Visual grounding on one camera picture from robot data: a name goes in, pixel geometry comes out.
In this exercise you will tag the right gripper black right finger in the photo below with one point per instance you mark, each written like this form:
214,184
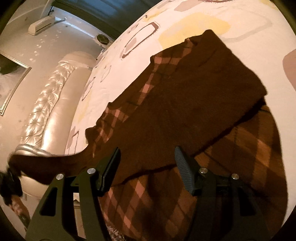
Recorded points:
226,207

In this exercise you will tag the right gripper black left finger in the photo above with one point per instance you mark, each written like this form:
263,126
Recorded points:
54,218

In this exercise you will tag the brown plaid knit garment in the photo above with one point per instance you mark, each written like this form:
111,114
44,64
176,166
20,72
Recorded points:
200,97

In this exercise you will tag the tufted cream leather headboard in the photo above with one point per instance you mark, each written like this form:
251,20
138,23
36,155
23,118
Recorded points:
47,128

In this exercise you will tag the dark teal curtain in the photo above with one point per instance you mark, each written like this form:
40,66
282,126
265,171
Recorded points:
112,17

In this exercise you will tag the framed wall picture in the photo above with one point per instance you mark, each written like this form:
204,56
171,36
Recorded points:
12,74

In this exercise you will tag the white wall air conditioner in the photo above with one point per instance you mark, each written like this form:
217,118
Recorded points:
43,24

